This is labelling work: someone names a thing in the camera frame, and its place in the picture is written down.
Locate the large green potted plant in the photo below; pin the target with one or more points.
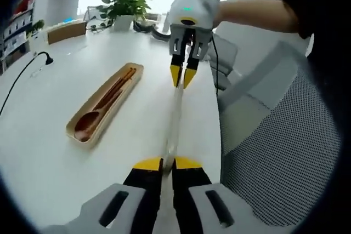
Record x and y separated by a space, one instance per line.
126 4

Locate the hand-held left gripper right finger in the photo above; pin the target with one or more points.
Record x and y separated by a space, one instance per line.
192 190

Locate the brown wooden spoon utensil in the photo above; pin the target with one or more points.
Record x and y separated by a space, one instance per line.
86 125

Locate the beige cutlery case lid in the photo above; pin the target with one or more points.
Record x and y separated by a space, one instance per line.
176 113

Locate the grey mesh office chair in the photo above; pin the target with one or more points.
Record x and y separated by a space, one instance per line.
274 149

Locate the light grey chair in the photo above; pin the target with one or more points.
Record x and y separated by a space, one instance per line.
225 50

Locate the beige cutlery case base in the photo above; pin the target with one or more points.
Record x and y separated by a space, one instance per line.
82 142

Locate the brown cardboard box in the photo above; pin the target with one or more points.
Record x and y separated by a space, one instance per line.
65 34

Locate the small green potted plant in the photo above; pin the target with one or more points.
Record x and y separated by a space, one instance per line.
37 25

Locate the shelf with white boxes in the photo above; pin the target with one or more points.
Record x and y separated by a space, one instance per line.
16 34

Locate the black headset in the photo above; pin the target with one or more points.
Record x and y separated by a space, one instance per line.
142 27

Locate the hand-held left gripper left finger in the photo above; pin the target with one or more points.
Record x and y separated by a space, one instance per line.
142 190

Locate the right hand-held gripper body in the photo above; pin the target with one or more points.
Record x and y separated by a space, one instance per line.
186 8

